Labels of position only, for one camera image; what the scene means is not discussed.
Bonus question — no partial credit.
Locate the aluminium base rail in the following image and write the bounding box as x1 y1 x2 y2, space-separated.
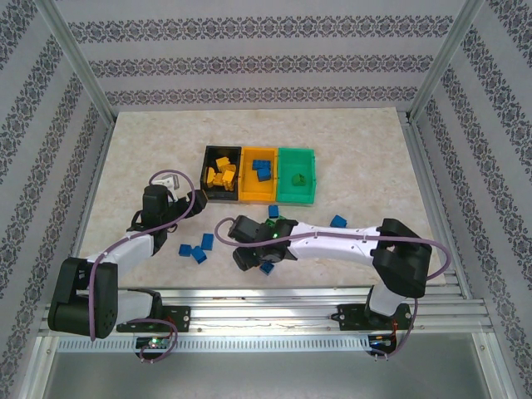
39 285 498 336

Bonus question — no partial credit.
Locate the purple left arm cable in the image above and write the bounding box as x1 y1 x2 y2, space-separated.
86 169 197 366

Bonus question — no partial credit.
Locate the green plastic bin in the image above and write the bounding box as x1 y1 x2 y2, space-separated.
277 148 319 205

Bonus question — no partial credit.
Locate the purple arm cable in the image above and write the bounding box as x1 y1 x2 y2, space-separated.
214 216 454 361
86 169 197 366

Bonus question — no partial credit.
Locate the yellow plastic bin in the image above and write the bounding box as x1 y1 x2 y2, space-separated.
239 146 280 204

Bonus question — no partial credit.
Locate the aluminium frame post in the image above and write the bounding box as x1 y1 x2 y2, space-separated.
32 0 120 126
405 0 487 124

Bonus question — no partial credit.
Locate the black plastic bin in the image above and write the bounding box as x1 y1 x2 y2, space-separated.
200 145 244 203

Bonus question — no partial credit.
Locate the aluminium side rail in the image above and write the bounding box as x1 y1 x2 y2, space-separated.
402 118 473 303
57 122 116 303

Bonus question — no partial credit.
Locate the slotted grey cable duct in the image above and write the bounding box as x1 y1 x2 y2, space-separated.
56 335 371 352

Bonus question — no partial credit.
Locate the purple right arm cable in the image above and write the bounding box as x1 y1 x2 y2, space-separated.
214 216 454 361

